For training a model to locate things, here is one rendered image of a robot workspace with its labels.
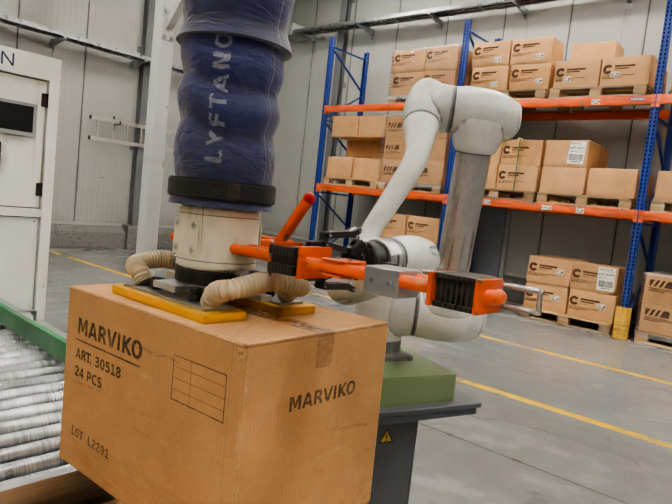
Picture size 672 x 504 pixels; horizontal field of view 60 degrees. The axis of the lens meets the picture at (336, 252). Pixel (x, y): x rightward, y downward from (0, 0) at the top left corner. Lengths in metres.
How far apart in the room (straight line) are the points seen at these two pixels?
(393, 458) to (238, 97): 1.21
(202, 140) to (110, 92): 10.38
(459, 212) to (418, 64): 8.10
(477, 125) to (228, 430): 1.06
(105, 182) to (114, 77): 1.89
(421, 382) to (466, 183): 0.59
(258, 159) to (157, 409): 0.52
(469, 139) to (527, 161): 6.98
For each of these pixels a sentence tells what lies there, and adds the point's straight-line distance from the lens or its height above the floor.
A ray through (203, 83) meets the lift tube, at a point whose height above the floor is 1.51.
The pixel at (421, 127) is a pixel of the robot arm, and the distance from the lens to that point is 1.59.
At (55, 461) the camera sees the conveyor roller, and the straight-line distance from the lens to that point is 1.82.
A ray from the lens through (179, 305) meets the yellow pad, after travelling 1.14.
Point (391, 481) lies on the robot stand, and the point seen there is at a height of 0.47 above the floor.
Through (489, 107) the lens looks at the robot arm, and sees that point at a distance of 1.68.
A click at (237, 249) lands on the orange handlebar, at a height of 1.19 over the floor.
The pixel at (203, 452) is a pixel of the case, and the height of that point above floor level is 0.85.
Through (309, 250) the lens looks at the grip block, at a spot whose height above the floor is 1.21.
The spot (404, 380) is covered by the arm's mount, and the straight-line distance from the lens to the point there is 1.70.
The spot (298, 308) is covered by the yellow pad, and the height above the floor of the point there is 1.08.
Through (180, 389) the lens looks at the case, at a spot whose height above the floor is 0.94.
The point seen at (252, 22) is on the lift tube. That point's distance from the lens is 1.21.
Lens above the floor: 1.31
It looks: 5 degrees down
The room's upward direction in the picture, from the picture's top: 6 degrees clockwise
